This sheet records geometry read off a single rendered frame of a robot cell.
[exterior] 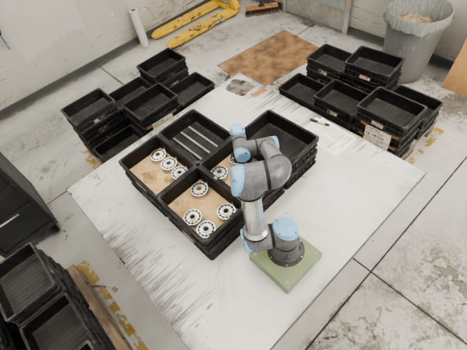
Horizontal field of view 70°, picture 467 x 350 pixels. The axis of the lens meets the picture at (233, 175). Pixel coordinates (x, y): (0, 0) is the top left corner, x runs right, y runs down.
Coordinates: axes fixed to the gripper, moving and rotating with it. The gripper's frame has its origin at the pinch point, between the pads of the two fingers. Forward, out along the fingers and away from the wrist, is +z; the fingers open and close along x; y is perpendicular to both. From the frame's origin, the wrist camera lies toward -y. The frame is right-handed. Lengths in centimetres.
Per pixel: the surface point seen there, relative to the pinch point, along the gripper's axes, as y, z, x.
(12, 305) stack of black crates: 59, 32, 145
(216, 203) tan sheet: -1.0, 1.1, 25.7
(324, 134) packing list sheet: -9, 17, -64
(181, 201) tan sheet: 14.6, 0.8, 38.1
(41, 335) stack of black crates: 36, 43, 144
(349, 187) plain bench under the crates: -46, 16, -37
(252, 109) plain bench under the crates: 47, 17, -52
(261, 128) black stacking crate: 18.6, 3.3, -32.6
